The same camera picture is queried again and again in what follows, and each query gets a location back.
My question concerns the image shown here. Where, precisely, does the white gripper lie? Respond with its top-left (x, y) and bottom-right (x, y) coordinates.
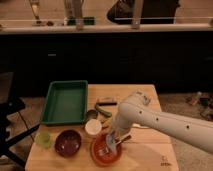
top-left (109, 113), bottom-right (132, 139)

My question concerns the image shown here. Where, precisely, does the grey-blue towel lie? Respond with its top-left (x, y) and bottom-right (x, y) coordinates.
top-left (106, 134), bottom-right (117, 155)

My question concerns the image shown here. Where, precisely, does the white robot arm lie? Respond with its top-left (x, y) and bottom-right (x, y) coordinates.
top-left (110, 90), bottom-right (213, 154)

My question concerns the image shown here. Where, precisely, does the orange bowl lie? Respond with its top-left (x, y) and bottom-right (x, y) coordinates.
top-left (90, 133), bottom-right (122, 167)

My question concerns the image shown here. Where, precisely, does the purple bowl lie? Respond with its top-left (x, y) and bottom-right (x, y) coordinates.
top-left (54, 129), bottom-right (81, 158)

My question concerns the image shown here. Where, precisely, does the yellow banana toy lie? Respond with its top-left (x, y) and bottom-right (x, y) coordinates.
top-left (101, 118), bottom-right (112, 128)

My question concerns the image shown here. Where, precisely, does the green cucumber toy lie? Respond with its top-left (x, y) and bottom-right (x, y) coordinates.
top-left (95, 103), bottom-right (112, 118)

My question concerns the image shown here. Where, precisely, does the small dark metal cup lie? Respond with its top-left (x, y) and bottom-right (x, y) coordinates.
top-left (86, 109), bottom-right (98, 121)

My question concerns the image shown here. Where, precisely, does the white cup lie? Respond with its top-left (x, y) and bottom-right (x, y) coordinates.
top-left (85, 119), bottom-right (102, 136)

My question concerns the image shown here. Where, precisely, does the green plastic tray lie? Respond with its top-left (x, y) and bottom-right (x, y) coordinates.
top-left (40, 80), bottom-right (88, 125)

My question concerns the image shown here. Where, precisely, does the small green cup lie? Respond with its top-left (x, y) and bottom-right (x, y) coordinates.
top-left (35, 132), bottom-right (51, 148)

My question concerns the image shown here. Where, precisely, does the person in dark clothing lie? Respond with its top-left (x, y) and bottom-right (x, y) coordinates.
top-left (107, 0), bottom-right (180, 24)

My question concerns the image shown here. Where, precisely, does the green box on counter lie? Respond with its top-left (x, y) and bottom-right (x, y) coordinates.
top-left (67, 17), bottom-right (95, 26)

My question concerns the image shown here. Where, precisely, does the black chair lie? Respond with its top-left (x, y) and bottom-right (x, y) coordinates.
top-left (0, 71), bottom-right (40, 168)

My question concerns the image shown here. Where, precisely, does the black-handled knife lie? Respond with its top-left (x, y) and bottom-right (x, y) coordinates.
top-left (96, 102), bottom-right (117, 106)

